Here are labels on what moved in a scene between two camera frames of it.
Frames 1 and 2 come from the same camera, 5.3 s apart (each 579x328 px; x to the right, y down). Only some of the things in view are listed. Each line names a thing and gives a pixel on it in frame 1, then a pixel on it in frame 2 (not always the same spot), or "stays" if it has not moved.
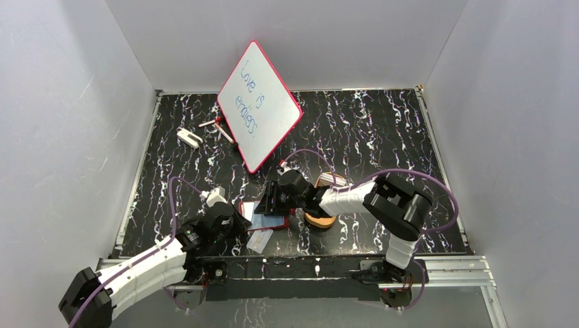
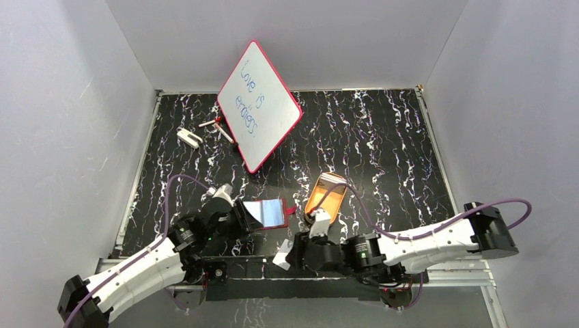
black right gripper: x=272 y=191 to x=302 y=242
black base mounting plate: x=238 y=277 stays
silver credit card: x=259 y=240 to x=280 y=258
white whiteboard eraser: x=189 y=138 stays
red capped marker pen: x=217 y=119 stays
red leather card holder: x=260 y=221 stays
